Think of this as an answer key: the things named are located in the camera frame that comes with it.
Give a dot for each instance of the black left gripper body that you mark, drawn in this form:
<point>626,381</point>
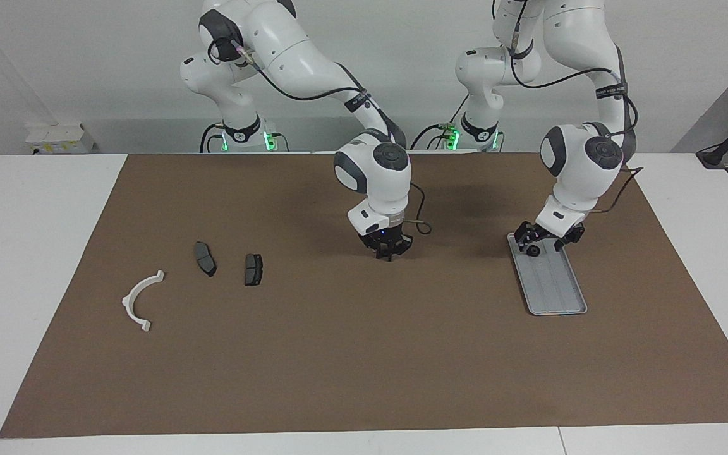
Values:
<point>557,235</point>

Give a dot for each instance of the large black bearing gear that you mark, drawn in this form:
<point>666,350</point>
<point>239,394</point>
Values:
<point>533,250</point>

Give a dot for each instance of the white socket box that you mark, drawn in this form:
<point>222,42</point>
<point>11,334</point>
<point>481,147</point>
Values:
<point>54,138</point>

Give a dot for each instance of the white curved plastic part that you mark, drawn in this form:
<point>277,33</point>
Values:
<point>129,304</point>

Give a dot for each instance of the dark rectangular brake pad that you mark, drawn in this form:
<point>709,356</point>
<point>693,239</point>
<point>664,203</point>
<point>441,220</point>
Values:
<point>253,270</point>

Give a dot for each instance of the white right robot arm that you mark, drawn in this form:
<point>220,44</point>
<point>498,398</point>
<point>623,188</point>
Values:
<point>376,170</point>

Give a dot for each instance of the dark curved brake pad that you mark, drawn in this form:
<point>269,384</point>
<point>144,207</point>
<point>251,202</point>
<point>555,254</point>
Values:
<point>203,256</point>

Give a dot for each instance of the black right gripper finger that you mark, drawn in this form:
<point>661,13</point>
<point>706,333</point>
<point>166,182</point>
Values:
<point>402,246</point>
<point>380,253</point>

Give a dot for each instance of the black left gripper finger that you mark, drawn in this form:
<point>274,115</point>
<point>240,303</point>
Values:
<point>569,240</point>
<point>522,239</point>

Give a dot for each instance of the silver metal tray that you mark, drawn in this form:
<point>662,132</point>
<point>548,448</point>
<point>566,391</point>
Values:
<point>553,284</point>

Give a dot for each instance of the brown table mat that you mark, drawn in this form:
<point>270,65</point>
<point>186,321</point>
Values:
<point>364,366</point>

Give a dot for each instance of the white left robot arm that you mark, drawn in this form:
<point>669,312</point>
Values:
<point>582,164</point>

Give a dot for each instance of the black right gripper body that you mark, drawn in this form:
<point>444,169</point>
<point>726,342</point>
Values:
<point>386,239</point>

